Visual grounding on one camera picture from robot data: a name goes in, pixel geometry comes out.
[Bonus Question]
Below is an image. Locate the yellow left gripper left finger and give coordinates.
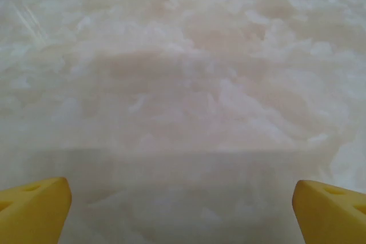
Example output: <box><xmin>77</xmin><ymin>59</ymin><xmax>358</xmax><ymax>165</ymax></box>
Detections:
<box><xmin>0</xmin><ymin>177</ymin><xmax>73</xmax><ymax>244</ymax></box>

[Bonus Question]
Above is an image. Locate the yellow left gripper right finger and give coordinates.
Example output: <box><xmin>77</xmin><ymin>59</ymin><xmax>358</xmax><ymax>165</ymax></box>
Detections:
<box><xmin>292</xmin><ymin>179</ymin><xmax>366</xmax><ymax>244</ymax></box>

